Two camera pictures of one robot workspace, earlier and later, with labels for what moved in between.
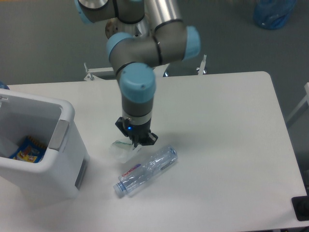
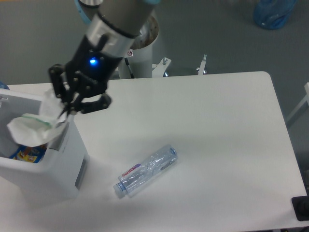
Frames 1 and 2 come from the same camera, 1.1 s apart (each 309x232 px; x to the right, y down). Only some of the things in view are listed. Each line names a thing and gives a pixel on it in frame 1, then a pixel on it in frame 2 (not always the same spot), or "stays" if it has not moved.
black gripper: x=139 y=134 -> x=91 y=65
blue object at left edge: x=3 y=85 stays
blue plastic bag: x=273 y=14 stays
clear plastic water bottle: x=131 y=179 stays
